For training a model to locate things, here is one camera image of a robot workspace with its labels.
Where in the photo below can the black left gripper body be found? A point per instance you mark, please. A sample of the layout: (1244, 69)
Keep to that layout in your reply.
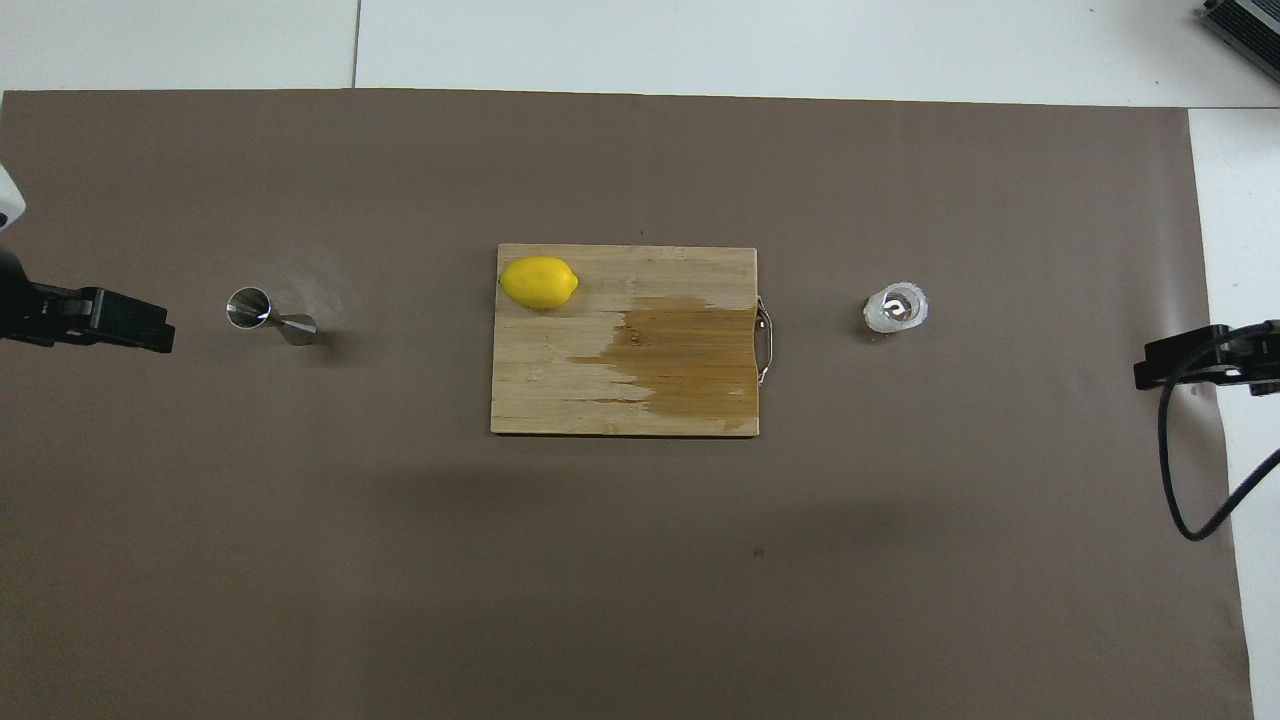
(14, 295)

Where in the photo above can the steel double jigger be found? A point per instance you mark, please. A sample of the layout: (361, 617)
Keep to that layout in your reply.
(250, 308)

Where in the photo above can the grey metal device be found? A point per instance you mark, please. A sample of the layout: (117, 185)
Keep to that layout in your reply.
(1245, 30)

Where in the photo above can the brown paper table mat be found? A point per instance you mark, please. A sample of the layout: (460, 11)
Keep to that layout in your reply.
(900, 600)

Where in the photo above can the yellow lemon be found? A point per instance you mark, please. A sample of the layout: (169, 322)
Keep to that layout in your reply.
(538, 282)

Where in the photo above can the wooden cutting board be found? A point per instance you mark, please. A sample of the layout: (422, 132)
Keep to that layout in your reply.
(560, 380)

